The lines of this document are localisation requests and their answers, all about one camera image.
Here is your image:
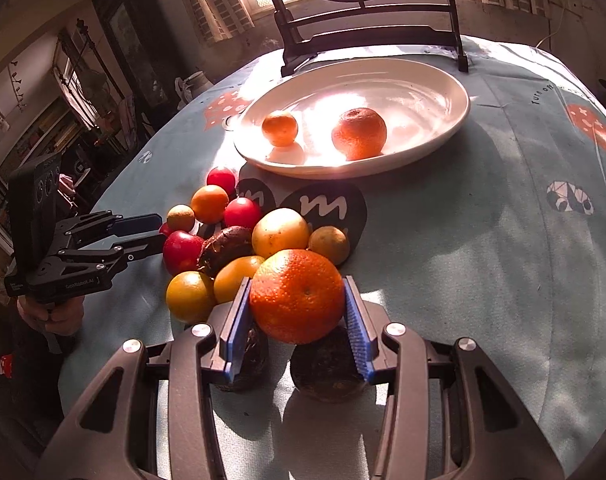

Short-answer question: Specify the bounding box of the dark passion fruit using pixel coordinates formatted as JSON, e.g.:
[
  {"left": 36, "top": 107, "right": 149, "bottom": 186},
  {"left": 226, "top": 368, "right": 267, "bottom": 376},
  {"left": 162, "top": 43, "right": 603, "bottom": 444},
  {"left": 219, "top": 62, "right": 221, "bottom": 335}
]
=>
[
  {"left": 198, "top": 226, "right": 254, "bottom": 278},
  {"left": 290, "top": 325, "right": 367, "bottom": 403}
]

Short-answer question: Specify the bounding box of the teal printed tablecloth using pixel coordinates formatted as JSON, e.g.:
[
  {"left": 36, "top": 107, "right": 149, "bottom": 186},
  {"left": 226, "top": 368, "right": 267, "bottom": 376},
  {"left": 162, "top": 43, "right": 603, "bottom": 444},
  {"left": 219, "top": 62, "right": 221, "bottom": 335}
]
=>
[{"left": 59, "top": 37, "right": 606, "bottom": 479}]

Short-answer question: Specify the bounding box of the dark passion fruit right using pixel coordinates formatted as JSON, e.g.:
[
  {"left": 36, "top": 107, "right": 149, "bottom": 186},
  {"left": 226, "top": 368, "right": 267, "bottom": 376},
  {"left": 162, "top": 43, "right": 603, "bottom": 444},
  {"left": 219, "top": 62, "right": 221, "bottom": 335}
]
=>
[{"left": 290, "top": 325, "right": 367, "bottom": 403}]

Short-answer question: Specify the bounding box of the small yellow-orange fruit back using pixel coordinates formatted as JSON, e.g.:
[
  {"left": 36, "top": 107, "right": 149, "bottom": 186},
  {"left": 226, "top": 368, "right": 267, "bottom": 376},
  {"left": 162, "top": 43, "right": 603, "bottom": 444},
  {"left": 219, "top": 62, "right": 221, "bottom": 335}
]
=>
[{"left": 309, "top": 226, "right": 351, "bottom": 266}]

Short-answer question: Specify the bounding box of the red tomato middle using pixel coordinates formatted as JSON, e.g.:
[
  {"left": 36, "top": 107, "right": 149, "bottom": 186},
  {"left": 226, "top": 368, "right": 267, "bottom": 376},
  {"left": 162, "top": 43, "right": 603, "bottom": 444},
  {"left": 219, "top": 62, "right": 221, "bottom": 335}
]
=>
[{"left": 223, "top": 197, "right": 262, "bottom": 231}]

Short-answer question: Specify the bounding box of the black framed painted screen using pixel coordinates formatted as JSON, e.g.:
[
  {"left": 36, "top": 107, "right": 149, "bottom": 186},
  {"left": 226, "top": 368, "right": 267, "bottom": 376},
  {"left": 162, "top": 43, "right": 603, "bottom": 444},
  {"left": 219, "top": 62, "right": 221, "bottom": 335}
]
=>
[{"left": 271, "top": 0, "right": 469, "bottom": 77}]

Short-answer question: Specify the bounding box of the red tomato far left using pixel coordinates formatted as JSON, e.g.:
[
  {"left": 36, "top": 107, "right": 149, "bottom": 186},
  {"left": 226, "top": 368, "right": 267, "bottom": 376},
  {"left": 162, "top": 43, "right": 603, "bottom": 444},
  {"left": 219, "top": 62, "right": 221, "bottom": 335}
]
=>
[{"left": 205, "top": 166, "right": 237, "bottom": 200}]

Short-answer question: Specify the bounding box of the large red apple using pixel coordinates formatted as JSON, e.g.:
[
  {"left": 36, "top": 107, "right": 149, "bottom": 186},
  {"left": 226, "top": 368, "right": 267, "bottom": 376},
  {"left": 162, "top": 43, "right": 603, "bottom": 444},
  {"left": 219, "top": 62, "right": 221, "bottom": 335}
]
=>
[{"left": 163, "top": 231, "right": 204, "bottom": 276}]

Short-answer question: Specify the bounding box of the white oval plate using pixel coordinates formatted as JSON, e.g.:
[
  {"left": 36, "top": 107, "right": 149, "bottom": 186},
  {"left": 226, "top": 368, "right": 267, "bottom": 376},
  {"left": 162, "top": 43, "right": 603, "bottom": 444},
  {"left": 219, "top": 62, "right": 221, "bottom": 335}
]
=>
[{"left": 233, "top": 58, "right": 470, "bottom": 180}]

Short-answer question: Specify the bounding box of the orange fruit behind kiwi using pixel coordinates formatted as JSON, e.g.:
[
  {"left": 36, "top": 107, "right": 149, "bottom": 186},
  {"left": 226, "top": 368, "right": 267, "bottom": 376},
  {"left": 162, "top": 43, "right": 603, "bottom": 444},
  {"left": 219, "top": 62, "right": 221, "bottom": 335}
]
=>
[{"left": 190, "top": 184, "right": 229, "bottom": 224}]

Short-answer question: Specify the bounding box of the small red tomato front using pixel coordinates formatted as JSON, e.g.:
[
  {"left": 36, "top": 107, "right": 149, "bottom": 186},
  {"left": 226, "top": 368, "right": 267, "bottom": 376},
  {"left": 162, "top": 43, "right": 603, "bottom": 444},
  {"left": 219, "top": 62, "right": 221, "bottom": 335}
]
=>
[{"left": 159, "top": 222, "right": 173, "bottom": 237}]

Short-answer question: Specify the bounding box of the dark passion fruit upper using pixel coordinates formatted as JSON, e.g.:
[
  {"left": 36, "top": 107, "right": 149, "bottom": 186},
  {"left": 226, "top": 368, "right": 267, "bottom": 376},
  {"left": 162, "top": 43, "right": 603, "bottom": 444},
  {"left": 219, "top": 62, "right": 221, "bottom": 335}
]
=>
[{"left": 198, "top": 226, "right": 254, "bottom": 278}]

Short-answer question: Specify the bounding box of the person's left hand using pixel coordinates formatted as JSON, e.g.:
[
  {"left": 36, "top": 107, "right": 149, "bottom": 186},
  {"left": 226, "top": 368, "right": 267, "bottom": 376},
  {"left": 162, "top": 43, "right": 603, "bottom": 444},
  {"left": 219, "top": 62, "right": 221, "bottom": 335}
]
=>
[{"left": 16, "top": 296, "right": 85, "bottom": 336}]

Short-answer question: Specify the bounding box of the large yellow-orange fruit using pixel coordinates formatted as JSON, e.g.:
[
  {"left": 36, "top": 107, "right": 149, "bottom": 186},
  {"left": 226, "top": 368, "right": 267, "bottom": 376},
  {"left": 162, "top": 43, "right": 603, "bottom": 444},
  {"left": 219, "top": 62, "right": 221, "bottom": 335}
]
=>
[{"left": 165, "top": 271, "right": 216, "bottom": 324}]

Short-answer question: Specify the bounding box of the small green-brown kiwi fruit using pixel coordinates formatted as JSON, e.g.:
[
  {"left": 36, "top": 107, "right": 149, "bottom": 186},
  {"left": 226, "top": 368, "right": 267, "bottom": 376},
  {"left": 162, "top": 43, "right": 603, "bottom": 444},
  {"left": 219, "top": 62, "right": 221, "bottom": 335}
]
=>
[{"left": 166, "top": 204, "right": 196, "bottom": 233}]

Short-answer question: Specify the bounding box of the yellow orange centre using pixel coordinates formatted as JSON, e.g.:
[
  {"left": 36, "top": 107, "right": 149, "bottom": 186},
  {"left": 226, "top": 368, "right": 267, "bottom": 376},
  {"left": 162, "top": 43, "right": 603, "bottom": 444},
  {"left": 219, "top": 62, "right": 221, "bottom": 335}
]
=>
[{"left": 214, "top": 256, "right": 265, "bottom": 304}]

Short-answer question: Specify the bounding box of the pale yellow round fruit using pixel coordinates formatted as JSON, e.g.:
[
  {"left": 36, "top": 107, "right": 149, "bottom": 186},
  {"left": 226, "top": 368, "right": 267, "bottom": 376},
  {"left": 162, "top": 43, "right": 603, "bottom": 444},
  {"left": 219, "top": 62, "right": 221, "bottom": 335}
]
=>
[{"left": 252, "top": 208, "right": 309, "bottom": 259}]

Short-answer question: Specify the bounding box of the large textured orange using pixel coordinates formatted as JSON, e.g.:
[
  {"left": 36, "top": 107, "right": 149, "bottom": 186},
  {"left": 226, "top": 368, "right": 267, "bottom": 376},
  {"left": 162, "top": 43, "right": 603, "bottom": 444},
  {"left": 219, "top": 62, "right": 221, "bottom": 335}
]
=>
[{"left": 249, "top": 249, "right": 345, "bottom": 344}]

